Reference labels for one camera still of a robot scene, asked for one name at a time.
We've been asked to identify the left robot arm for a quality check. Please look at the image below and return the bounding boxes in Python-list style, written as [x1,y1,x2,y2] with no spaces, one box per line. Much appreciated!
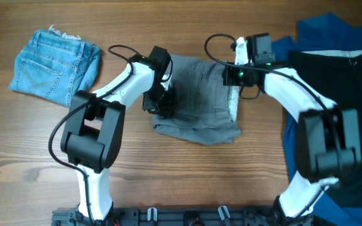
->
[60,53,175,225]

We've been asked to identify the blue garment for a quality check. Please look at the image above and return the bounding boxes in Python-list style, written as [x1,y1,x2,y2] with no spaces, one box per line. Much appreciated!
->
[272,13,362,225]

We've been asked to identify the folded blue denim jeans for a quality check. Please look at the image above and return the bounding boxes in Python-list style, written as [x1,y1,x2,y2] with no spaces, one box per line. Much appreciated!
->
[8,26,101,107]

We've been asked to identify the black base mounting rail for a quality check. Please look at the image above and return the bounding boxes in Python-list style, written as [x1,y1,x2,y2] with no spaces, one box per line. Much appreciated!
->
[50,205,295,226]

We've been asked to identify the black shorts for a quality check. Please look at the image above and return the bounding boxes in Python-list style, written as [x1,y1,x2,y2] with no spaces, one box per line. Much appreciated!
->
[289,51,362,207]

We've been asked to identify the grey cotton shorts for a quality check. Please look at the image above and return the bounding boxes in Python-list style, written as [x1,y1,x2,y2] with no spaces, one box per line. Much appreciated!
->
[153,54,241,146]

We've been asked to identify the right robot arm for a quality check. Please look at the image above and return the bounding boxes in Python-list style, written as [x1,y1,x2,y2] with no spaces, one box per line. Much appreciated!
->
[222,33,361,225]

